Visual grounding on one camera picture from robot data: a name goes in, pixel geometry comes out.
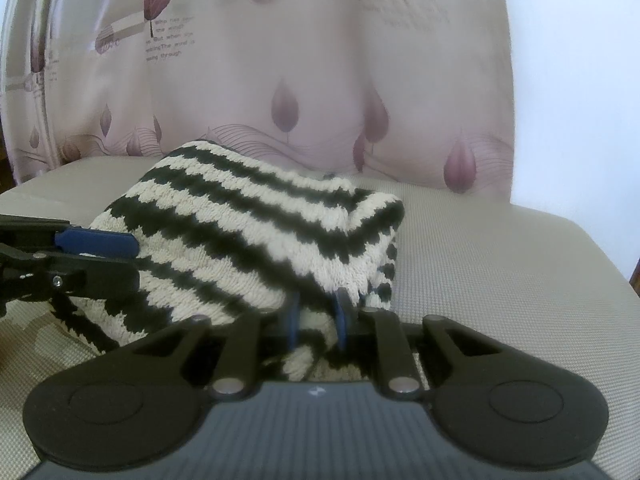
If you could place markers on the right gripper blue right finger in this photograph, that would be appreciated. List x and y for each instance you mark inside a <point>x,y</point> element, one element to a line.
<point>376,342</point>

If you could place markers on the black white striped knit sweater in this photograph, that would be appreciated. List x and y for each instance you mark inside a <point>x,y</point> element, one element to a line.
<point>221,235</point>

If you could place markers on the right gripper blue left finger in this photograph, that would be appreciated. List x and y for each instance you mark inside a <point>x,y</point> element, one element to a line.
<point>255,337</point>

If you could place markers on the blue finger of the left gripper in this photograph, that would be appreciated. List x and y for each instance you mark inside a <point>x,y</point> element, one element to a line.
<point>77,241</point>

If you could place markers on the grey woven mattress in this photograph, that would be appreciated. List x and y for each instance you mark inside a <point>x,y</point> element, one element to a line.
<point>532,280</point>

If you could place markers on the pink leaf print curtain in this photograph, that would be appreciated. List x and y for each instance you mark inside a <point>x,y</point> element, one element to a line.
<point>415,91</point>

